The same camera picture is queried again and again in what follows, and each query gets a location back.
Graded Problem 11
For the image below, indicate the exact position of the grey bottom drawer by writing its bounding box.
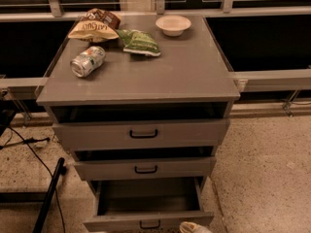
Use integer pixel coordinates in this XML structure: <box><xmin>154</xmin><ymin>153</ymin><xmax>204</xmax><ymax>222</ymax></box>
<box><xmin>85</xmin><ymin>178</ymin><xmax>214</xmax><ymax>232</ymax></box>

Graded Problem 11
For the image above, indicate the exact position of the grey drawer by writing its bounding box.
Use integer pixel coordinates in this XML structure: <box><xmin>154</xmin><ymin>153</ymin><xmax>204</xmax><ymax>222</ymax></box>
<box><xmin>74</xmin><ymin>147</ymin><xmax>216</xmax><ymax>181</ymax></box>
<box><xmin>52</xmin><ymin>102</ymin><xmax>229</xmax><ymax>150</ymax></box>
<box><xmin>85</xmin><ymin>178</ymin><xmax>214</xmax><ymax>232</ymax></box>

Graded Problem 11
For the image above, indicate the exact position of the grey middle drawer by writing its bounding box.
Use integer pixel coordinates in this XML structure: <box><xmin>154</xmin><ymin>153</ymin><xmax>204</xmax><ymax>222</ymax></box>
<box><xmin>74</xmin><ymin>147</ymin><xmax>216</xmax><ymax>181</ymax></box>

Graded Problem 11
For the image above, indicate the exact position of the grey top drawer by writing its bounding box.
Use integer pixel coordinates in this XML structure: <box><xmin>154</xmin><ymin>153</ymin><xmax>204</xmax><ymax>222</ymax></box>
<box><xmin>52</xmin><ymin>102</ymin><xmax>229</xmax><ymax>150</ymax></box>

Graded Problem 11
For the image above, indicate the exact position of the grey drawer cabinet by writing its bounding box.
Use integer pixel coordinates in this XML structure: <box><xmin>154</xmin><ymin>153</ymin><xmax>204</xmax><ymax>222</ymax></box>
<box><xmin>36</xmin><ymin>14</ymin><xmax>241</xmax><ymax>192</ymax></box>

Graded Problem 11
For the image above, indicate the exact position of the black stand leg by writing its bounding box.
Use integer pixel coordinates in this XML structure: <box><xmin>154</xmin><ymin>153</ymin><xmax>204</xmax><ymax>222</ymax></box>
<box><xmin>33</xmin><ymin>157</ymin><xmax>65</xmax><ymax>233</ymax></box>

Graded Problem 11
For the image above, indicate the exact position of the green chip bag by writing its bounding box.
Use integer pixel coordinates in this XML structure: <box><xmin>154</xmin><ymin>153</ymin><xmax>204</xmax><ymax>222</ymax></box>
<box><xmin>117</xmin><ymin>29</ymin><xmax>161</xmax><ymax>57</ymax></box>

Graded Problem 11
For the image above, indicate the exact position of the silver soda can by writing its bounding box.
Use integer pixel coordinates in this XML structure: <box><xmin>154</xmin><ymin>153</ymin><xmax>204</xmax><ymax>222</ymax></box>
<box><xmin>70</xmin><ymin>46</ymin><xmax>106</xmax><ymax>78</ymax></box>

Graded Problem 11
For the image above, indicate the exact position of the white bowl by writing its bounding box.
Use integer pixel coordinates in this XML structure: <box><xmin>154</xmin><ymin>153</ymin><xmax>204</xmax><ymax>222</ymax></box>
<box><xmin>155</xmin><ymin>16</ymin><xmax>191</xmax><ymax>37</ymax></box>

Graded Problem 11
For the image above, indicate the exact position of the brown chip bag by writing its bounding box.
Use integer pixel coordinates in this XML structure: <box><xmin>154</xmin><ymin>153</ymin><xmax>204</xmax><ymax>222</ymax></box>
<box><xmin>68</xmin><ymin>8</ymin><xmax>121</xmax><ymax>43</ymax></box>

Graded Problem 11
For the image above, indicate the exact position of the metal window rail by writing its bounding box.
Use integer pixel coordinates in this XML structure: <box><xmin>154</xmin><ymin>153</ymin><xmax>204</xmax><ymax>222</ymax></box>
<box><xmin>0</xmin><ymin>69</ymin><xmax>311</xmax><ymax>92</ymax></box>

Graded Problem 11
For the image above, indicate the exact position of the black cable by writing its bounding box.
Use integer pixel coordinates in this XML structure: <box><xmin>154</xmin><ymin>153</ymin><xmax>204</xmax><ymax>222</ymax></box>
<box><xmin>0</xmin><ymin>125</ymin><xmax>67</xmax><ymax>233</ymax></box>

